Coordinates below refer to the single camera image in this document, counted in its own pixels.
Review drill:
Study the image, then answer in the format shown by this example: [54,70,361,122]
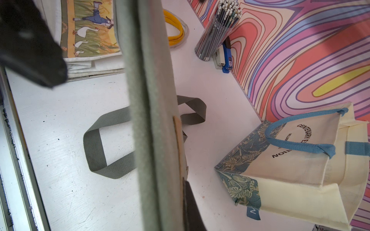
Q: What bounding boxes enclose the cream canvas tote bag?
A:
[66,54,125,82]

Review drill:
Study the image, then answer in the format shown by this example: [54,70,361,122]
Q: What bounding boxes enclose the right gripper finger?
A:
[183,180,207,231]

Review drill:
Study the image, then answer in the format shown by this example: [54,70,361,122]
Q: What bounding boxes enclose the olive green fabric bag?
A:
[83,1,206,231]

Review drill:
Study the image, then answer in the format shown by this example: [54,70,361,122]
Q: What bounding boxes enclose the beige bag blue handles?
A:
[215,103,370,231]

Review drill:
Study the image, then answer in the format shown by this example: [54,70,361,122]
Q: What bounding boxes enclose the metal cup of pencils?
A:
[195,1,242,61]

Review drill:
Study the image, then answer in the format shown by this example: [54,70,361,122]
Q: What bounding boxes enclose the white bag yellow handles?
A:
[33,0,188,71]

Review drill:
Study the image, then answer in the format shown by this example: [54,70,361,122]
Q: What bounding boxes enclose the blue stapler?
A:
[213,37,233,73]

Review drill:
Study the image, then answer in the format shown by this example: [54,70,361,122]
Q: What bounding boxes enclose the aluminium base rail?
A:
[1,67,50,231]

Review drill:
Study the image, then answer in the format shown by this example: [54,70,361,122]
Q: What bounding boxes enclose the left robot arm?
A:
[1,1,67,88]

